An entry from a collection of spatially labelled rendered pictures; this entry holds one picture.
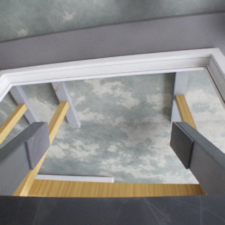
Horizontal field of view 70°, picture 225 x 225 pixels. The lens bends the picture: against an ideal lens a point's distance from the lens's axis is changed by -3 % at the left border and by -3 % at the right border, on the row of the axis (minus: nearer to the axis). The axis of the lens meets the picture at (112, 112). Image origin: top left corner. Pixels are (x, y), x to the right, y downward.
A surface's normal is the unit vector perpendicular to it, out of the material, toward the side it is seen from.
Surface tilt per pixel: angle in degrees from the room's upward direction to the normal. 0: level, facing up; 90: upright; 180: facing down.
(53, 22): 0
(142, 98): 0
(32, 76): 8
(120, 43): 0
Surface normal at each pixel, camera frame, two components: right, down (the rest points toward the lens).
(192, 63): -0.08, 0.75
